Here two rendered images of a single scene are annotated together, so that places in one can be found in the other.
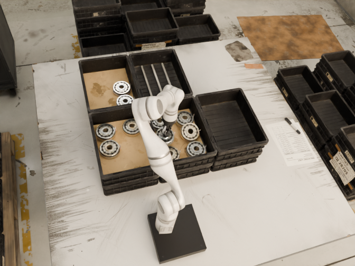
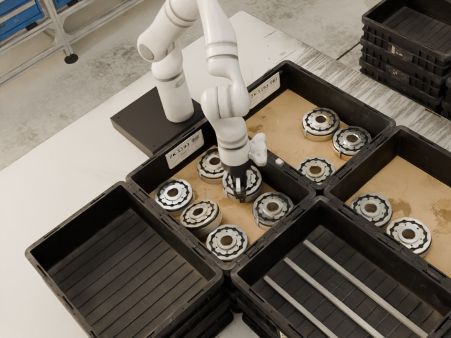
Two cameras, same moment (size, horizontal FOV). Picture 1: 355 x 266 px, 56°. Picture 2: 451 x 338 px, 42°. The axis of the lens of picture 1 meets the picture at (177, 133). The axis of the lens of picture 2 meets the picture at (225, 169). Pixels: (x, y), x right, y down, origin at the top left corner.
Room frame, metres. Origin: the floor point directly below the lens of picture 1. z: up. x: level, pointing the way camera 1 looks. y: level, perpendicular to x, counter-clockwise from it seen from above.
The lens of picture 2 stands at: (1.95, -0.10, 2.05)
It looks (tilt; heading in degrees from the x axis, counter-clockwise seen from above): 50 degrees down; 172
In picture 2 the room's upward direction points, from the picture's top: 12 degrees counter-clockwise
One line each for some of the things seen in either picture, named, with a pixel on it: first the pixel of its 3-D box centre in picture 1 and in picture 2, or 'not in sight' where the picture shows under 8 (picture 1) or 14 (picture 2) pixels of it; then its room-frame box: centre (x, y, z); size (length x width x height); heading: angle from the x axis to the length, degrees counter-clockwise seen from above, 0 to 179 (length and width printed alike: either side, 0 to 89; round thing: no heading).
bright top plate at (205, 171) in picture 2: (170, 153); (215, 162); (0.92, 0.02, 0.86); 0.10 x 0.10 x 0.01
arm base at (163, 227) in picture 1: (166, 218); (174, 92); (0.58, -0.02, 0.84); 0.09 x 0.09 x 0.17; 15
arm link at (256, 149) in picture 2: (167, 111); (241, 144); (1.05, 0.07, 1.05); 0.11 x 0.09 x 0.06; 72
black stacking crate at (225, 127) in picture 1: (228, 124); (126, 275); (1.18, -0.28, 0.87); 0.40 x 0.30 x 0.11; 26
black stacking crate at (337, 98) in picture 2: (123, 144); (301, 134); (0.92, 0.27, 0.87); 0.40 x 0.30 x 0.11; 26
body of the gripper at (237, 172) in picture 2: (169, 120); (237, 164); (1.05, 0.05, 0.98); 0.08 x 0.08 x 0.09
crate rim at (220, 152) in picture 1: (230, 119); (121, 265); (1.18, -0.28, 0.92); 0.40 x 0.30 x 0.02; 26
